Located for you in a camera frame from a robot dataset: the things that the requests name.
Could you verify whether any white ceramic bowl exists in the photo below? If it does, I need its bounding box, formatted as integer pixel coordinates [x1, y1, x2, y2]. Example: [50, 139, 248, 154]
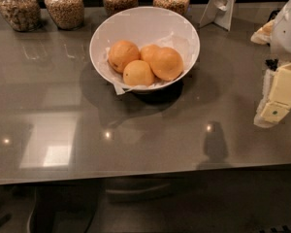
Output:
[88, 6, 201, 94]

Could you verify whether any orange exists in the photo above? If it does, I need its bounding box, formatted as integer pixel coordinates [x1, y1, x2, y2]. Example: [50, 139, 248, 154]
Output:
[150, 47, 184, 82]
[123, 60, 155, 86]
[108, 40, 140, 73]
[140, 44, 159, 63]

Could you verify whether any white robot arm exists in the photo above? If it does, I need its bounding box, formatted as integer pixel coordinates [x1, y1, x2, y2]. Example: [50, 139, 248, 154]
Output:
[251, 0, 291, 128]

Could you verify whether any white standing card holder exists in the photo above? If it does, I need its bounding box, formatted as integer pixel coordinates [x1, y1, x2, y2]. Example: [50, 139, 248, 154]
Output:
[199, 0, 237, 31]

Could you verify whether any white paper bowl liner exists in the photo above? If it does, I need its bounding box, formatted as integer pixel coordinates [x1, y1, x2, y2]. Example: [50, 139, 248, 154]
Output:
[90, 31, 200, 94]

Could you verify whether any far left glass grain jar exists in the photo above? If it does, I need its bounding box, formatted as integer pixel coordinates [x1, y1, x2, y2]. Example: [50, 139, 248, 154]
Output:
[0, 0, 41, 32]

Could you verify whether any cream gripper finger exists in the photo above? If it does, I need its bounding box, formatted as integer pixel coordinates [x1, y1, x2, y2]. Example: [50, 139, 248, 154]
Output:
[254, 62, 291, 128]
[250, 19, 275, 45]

